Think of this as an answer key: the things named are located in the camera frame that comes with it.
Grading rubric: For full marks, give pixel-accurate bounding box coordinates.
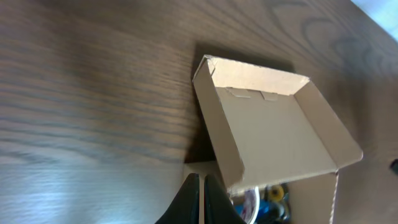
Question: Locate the blue plastic case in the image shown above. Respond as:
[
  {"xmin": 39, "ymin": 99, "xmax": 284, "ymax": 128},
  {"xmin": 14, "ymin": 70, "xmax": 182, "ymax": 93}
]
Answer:
[{"xmin": 234, "ymin": 200, "xmax": 281, "ymax": 223}]

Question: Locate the cardboard box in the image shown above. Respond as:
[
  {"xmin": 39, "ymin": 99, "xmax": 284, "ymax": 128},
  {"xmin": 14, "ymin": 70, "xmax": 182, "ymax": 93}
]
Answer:
[{"xmin": 184, "ymin": 55, "xmax": 363, "ymax": 224}]

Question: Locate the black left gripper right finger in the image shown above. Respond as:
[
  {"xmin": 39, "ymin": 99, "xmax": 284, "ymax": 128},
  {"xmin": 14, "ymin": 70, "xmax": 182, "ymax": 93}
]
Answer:
[{"xmin": 204, "ymin": 175, "xmax": 245, "ymax": 224}]

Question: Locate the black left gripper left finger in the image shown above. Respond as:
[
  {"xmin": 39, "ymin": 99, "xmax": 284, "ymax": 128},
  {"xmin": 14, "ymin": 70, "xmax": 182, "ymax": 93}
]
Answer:
[{"xmin": 155, "ymin": 173, "xmax": 200, "ymax": 224}]

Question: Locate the white masking tape roll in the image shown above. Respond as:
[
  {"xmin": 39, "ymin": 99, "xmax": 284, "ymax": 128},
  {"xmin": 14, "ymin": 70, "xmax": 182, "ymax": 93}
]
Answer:
[{"xmin": 241, "ymin": 187, "xmax": 260, "ymax": 224}]

